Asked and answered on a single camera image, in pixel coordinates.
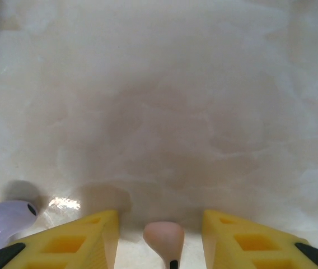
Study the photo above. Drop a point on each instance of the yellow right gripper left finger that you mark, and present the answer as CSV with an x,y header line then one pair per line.
x,y
63,246

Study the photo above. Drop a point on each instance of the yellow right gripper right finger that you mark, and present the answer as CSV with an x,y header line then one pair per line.
x,y
259,246

